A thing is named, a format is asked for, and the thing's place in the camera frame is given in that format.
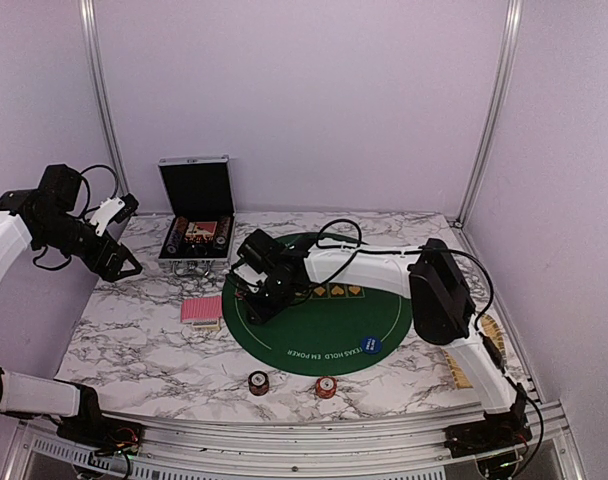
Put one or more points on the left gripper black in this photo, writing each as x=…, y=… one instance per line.
x=108, y=271

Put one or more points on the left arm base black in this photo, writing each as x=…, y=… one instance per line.
x=89, y=426

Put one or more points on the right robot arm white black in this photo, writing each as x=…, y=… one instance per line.
x=443, y=311

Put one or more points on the chip row in case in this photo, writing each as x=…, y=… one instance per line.
x=176, y=235
x=222, y=231

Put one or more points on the blue small blind button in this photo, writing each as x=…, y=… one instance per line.
x=371, y=345

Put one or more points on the dark brown chip stack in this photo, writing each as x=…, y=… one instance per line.
x=258, y=383

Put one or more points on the right chip row in case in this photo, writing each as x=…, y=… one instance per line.
x=222, y=231

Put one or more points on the aluminium poker case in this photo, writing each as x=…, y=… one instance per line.
x=198, y=188

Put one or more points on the red-backed playing card deck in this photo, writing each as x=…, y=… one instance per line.
x=201, y=311

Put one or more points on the round green poker mat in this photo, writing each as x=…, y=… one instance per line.
x=321, y=333

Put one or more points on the orange red chip stack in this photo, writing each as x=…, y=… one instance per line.
x=325, y=387

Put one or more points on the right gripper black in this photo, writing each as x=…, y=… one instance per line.
x=259, y=313

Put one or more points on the front aluminium rail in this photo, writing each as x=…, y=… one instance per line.
x=400, y=447

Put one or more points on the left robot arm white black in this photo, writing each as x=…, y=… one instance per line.
x=40, y=220

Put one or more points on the left chip row in case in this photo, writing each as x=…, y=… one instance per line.
x=176, y=235

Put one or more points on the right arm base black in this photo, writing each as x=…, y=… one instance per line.
x=494, y=431

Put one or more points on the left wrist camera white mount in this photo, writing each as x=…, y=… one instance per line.
x=113, y=210

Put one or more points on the card deck box in case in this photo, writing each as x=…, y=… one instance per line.
x=201, y=229

